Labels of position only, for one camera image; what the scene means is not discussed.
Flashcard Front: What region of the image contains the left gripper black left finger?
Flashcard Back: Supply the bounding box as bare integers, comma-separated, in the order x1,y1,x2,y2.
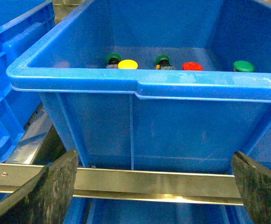
0,149,78,224

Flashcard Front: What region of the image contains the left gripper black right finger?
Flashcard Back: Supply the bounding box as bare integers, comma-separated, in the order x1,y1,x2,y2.
231,151,271,224

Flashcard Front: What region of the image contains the red push button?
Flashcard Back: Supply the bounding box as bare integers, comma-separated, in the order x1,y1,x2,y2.
182,62,203,71

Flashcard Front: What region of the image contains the blue bin with buttons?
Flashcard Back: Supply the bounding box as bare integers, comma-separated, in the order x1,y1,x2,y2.
7,0,271,174

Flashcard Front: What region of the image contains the blue lower bin left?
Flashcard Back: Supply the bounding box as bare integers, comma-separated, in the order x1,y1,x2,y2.
64,197,252,224

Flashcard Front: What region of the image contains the green push button right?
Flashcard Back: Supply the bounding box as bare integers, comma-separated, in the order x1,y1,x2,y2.
233,60,256,72

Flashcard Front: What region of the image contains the blue crate far left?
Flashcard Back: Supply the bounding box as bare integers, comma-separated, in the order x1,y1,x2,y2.
0,0,55,163

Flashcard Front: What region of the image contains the steel front shelf rail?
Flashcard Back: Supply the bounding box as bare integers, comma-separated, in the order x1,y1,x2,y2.
0,163,243,206

